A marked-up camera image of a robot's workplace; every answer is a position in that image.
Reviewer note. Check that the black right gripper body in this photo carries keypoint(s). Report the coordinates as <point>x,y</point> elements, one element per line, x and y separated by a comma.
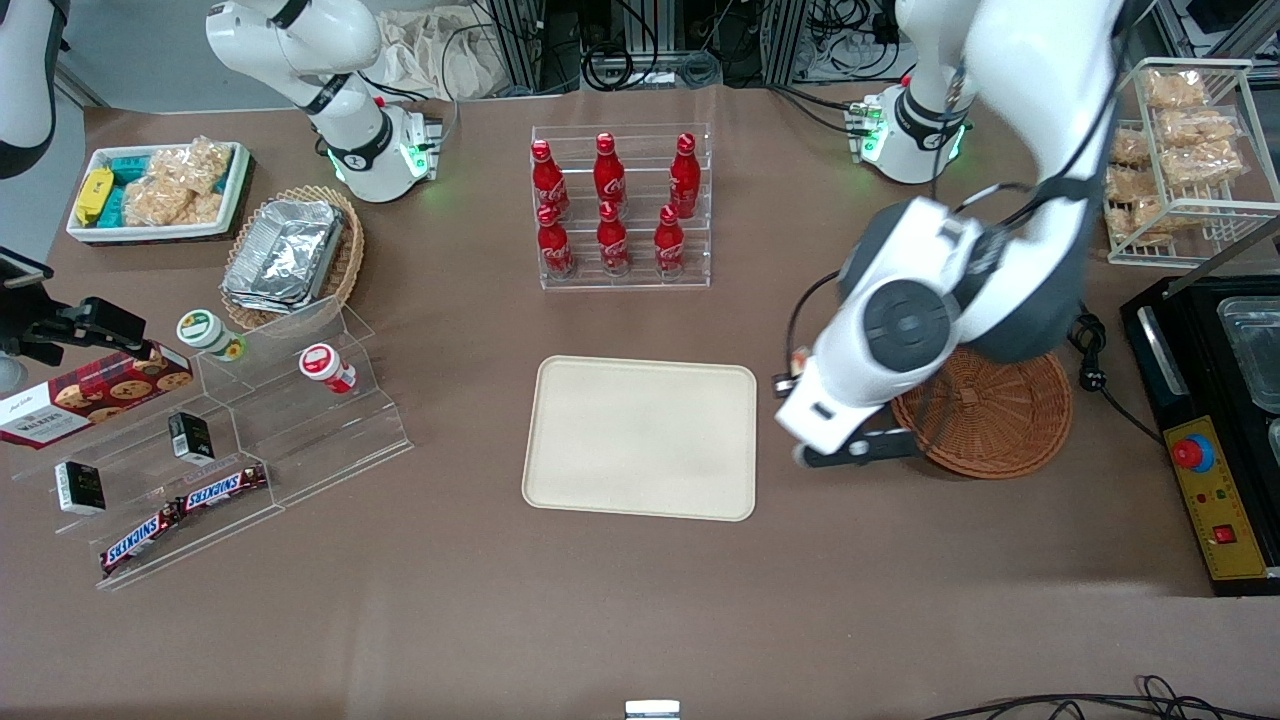
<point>52,331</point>

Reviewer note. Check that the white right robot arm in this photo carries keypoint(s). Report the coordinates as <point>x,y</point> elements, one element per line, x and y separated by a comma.
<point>355,150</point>

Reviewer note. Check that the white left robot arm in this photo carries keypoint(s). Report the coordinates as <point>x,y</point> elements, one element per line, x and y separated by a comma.
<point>1030,100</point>

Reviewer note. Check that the round brown wicker basket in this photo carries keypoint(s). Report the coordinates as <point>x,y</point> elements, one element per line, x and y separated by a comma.
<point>990,420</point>

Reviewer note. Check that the white rectangular snack tray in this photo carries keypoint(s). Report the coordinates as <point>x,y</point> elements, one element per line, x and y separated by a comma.
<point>238,185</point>

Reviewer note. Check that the beige plastic tray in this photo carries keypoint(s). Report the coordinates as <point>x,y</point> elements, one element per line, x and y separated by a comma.
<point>640,440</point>

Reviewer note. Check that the oval wicker basket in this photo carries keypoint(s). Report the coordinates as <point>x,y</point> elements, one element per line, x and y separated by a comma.
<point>350,260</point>

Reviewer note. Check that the red tartan cookie box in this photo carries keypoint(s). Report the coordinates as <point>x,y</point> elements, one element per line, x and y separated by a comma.
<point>90,398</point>

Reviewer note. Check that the green lid cup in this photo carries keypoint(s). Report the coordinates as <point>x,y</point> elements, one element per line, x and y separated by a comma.
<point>205,332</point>

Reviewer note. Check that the yellow snack packet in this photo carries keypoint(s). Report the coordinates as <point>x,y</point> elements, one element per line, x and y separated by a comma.
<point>93,195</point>

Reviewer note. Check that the clear rice cracker bag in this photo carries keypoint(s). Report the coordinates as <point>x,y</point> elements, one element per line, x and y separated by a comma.
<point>195,165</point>
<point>165,205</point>

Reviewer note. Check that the small black box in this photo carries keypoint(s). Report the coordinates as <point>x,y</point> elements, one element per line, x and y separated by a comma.
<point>80,488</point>
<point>190,438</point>

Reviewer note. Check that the teal snack packet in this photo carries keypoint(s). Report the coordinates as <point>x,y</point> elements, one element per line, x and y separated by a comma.
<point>125,175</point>

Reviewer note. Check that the stacked foil containers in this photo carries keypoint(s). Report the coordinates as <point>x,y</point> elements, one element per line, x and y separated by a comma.
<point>285,255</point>

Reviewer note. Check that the snickers chocolate bar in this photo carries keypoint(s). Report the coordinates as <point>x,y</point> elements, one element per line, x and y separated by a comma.
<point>222,488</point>
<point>140,540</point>

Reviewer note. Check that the red cola bottle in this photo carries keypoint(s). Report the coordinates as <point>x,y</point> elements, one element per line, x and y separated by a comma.
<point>548,185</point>
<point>609,175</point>
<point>669,248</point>
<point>613,245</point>
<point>685,180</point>
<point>555,250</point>

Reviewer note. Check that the red lid cup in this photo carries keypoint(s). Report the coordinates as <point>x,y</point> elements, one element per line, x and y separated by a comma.
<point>325,366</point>

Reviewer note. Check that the clear acrylic stepped shelf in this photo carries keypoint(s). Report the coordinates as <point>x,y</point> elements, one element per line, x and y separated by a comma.
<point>300,440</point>

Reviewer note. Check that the clear acrylic bottle rack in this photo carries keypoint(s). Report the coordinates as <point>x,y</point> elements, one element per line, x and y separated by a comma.
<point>620,283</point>

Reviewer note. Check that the black countertop appliance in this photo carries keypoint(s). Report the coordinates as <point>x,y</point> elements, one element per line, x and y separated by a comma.
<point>1190,340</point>

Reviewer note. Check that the clear fried snack bag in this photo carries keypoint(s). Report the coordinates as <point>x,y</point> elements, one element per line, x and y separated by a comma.
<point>1130,148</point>
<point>1140,222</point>
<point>1175,88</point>
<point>1200,128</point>
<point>1205,165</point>
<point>1130,183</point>

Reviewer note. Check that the beige cloth bag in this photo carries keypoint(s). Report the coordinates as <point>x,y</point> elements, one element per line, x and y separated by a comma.
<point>430,55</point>

